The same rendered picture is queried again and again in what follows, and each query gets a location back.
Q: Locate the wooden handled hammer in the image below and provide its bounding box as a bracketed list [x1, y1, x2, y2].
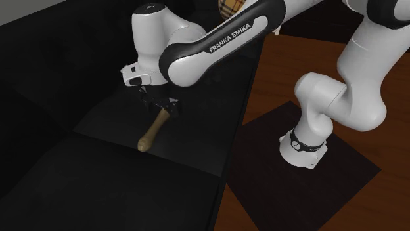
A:
[137, 101, 179, 153]

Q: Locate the black sofa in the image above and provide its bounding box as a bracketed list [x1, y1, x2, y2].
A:
[0, 0, 267, 231]

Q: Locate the plaid cushion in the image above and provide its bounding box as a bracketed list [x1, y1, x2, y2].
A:
[218, 0, 248, 16]

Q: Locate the dark robot stand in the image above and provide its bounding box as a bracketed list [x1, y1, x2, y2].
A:
[225, 100, 382, 231]

